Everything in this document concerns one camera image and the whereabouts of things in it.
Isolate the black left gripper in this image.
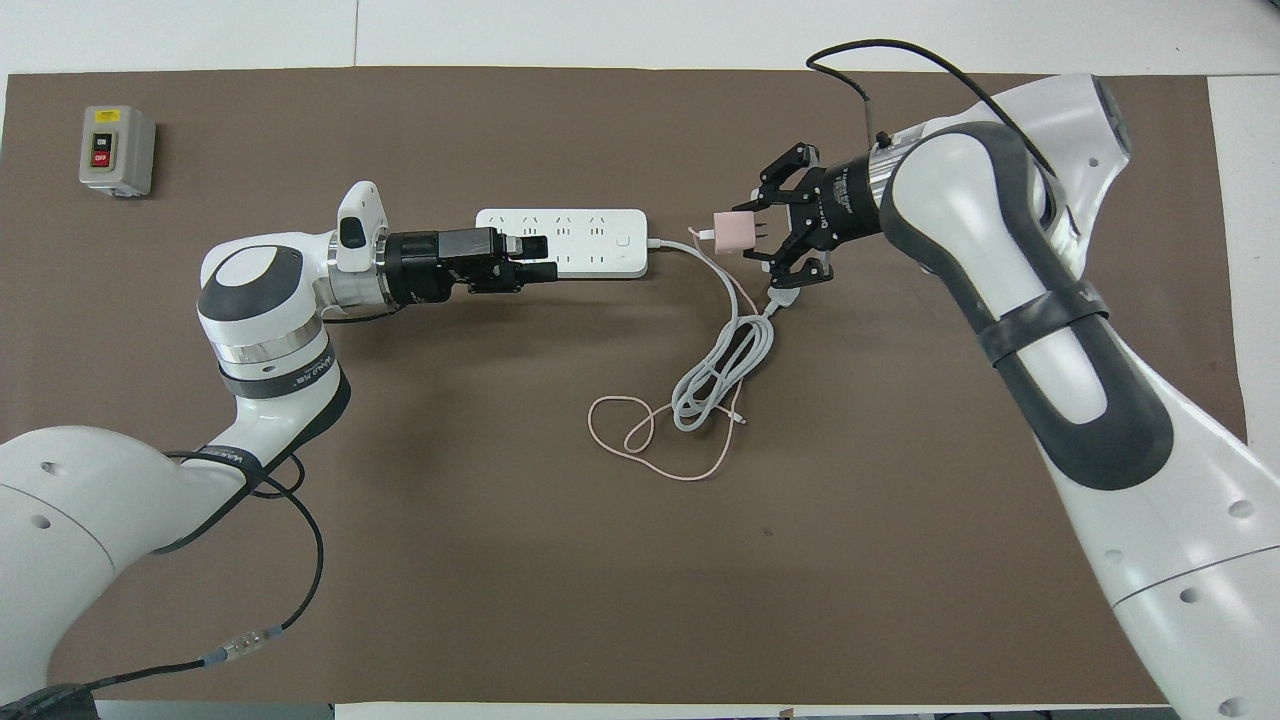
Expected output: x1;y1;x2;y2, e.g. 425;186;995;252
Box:
388;227;559;301

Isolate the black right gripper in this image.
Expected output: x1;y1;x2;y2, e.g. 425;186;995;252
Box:
746;143;887;292

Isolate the pink charger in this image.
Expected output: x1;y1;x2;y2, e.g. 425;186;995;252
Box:
712;211;773;254

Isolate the white power strip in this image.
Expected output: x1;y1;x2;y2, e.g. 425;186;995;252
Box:
474;207;650;280

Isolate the pink charging cable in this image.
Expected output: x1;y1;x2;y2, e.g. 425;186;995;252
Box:
587;227;747;482

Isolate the brown paper mat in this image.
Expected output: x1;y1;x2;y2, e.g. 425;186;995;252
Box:
0;67;1249;706

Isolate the white power strip cord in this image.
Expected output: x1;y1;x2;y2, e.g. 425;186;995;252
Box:
647;237;802;433

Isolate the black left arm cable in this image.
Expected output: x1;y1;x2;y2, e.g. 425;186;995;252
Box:
0;450;326;706

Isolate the grey push-button switch box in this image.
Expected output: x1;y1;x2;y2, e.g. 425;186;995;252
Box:
79;105;157;198

